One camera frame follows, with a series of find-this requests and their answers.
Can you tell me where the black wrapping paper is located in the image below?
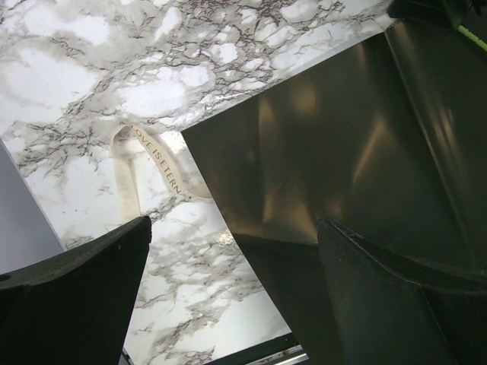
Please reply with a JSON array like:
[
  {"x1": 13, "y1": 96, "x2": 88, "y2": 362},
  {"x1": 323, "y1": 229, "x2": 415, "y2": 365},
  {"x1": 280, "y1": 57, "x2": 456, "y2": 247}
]
[{"x1": 183, "y1": 23, "x2": 486, "y2": 364}]

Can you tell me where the aluminium rail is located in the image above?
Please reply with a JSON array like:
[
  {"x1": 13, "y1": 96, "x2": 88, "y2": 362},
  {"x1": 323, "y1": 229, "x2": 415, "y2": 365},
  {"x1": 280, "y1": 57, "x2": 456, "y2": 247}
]
[{"x1": 212, "y1": 344, "x2": 309, "y2": 365}]

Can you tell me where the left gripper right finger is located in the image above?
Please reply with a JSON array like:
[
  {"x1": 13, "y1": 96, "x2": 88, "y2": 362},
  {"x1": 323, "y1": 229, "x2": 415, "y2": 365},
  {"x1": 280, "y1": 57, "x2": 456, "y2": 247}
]
[{"x1": 318, "y1": 219, "x2": 486, "y2": 364}]

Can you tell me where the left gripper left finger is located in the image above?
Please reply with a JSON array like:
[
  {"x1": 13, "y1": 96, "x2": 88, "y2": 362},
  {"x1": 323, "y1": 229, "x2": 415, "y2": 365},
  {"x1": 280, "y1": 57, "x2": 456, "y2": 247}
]
[{"x1": 1, "y1": 216, "x2": 151, "y2": 364}]

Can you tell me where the cream ribbon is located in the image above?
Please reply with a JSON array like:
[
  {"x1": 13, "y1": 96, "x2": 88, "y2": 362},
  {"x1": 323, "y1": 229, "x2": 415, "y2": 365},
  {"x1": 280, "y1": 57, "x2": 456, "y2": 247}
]
[{"x1": 110, "y1": 124, "x2": 212, "y2": 223}]

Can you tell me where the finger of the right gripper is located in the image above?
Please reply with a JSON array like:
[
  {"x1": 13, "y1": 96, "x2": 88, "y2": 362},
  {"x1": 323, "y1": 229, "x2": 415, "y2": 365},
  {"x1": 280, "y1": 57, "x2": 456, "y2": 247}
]
[{"x1": 387, "y1": 0, "x2": 472, "y2": 29}]

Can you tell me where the small peach rose stem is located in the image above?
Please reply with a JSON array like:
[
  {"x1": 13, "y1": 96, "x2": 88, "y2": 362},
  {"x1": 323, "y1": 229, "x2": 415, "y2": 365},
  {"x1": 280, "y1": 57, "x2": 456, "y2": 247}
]
[{"x1": 457, "y1": 25, "x2": 487, "y2": 52}]

